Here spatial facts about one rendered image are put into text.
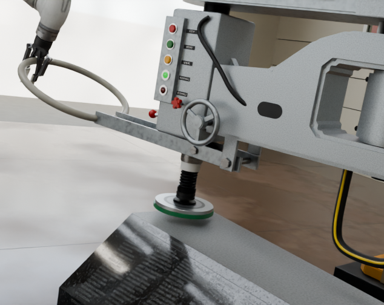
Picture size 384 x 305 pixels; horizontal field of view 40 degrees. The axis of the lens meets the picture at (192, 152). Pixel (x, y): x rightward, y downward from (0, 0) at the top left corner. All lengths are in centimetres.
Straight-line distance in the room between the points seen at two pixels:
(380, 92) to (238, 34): 55
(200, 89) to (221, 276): 60
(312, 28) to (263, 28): 97
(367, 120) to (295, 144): 22
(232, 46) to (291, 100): 33
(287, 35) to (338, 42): 882
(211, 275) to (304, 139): 47
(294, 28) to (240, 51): 842
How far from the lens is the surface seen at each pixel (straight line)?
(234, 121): 166
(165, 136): 188
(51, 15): 230
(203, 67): 172
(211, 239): 175
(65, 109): 208
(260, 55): 1033
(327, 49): 153
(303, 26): 1008
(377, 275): 209
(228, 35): 175
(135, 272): 171
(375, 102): 148
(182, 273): 162
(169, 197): 194
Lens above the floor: 143
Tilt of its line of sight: 10 degrees down
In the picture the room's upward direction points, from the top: 10 degrees clockwise
